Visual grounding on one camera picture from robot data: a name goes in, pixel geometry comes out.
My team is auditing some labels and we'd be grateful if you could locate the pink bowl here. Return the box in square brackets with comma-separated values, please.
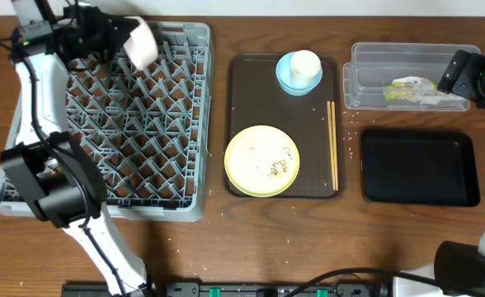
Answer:
[123, 16, 158, 70]

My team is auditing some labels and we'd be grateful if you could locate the white paper napkin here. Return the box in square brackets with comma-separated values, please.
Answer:
[384, 77, 464, 105]

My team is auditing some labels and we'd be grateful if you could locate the green yellow snack wrapper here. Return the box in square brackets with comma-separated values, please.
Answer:
[383, 79, 437, 102]

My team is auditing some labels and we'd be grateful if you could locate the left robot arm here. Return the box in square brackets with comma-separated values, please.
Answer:
[0, 1, 158, 296]

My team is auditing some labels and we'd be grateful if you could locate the clear plastic waste bin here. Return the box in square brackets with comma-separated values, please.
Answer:
[343, 42, 481, 112]

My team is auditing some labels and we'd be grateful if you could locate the black plastic tray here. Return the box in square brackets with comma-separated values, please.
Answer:
[361, 128, 481, 207]

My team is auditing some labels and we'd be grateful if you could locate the right wooden chopstick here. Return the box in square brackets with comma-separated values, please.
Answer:
[330, 101, 339, 192]

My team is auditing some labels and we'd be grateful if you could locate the wooden chopstick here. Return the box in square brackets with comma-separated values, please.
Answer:
[330, 101, 339, 192]
[327, 101, 338, 191]

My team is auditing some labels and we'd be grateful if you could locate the dark brown serving tray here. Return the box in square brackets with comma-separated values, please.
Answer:
[225, 54, 344, 199]

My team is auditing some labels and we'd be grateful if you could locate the left wooden chopstick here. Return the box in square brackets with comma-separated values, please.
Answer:
[327, 101, 338, 191]

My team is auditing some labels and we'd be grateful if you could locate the light blue saucer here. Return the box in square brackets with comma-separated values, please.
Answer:
[275, 51, 323, 96]

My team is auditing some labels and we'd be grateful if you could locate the white cup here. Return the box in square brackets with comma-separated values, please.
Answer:
[290, 49, 321, 89]

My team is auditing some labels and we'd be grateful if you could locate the yellow plate with leftovers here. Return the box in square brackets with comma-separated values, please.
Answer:
[224, 125, 300, 197]

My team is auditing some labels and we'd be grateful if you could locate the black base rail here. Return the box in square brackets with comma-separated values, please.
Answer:
[61, 281, 391, 297]

